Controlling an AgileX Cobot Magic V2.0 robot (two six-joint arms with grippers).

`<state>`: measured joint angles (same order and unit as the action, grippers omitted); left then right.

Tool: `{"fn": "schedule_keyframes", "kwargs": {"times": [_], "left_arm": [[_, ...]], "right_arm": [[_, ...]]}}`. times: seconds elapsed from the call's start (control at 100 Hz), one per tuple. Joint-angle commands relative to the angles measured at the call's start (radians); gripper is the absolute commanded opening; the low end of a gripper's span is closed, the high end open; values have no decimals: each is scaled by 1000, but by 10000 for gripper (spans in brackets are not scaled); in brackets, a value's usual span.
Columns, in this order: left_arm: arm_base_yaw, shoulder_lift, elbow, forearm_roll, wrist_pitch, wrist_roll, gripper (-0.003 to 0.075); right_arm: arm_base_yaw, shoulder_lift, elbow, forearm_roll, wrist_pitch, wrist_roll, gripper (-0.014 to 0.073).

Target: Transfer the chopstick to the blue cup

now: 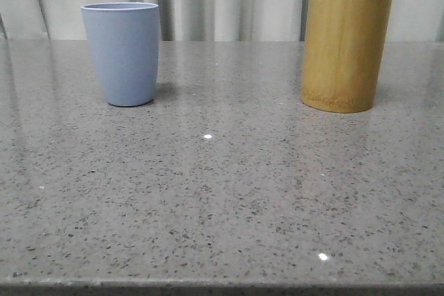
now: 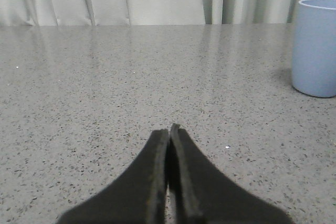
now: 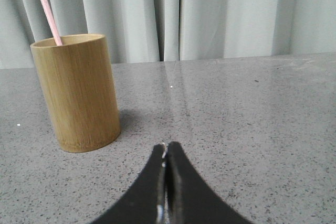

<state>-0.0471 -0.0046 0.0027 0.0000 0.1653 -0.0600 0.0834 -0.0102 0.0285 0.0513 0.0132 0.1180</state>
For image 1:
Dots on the bamboo cylinder holder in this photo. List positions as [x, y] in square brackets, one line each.
[344, 43]

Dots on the blue plastic cup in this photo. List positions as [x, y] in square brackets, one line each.
[124, 41]

